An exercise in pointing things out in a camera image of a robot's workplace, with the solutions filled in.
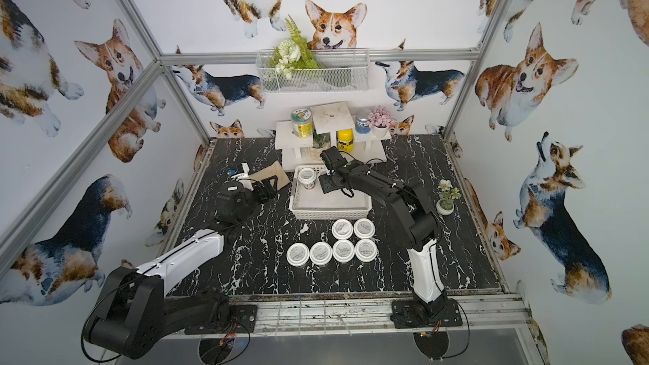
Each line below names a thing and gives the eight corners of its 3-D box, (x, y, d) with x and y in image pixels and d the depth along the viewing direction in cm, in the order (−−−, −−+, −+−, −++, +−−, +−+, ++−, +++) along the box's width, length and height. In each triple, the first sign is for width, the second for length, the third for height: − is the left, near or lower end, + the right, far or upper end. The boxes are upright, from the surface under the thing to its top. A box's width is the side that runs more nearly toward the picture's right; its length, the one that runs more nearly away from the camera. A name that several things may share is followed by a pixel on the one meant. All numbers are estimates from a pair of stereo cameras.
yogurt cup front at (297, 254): (288, 271, 85) (284, 263, 79) (291, 251, 89) (287, 242, 83) (309, 271, 85) (306, 263, 79) (310, 251, 89) (308, 242, 83)
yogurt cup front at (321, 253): (311, 270, 85) (308, 263, 79) (312, 249, 89) (310, 241, 83) (332, 270, 85) (331, 263, 79) (332, 249, 89) (331, 241, 83)
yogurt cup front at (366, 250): (355, 266, 85) (355, 258, 80) (354, 246, 89) (355, 238, 84) (375, 266, 85) (378, 258, 80) (374, 246, 89) (376, 238, 84)
